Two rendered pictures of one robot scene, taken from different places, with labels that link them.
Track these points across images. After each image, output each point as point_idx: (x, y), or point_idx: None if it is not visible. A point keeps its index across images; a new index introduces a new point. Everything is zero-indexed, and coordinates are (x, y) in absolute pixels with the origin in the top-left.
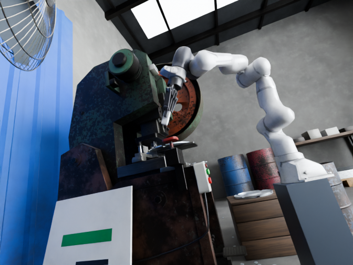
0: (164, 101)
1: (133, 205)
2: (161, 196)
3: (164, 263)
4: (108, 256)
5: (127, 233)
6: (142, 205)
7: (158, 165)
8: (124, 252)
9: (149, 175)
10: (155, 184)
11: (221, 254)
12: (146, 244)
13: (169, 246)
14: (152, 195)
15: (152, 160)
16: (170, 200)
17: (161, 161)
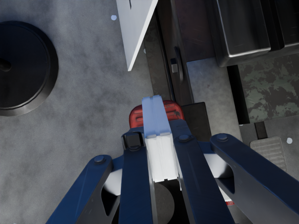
0: (67, 199)
1: (168, 1)
2: (178, 71)
3: (173, 80)
4: (131, 6)
5: (141, 25)
6: (172, 22)
7: (215, 39)
8: (136, 30)
9: (180, 27)
10: (180, 53)
11: (259, 136)
12: (169, 48)
13: (176, 88)
14: (174, 49)
15: (215, 8)
16: (186, 91)
17: (220, 47)
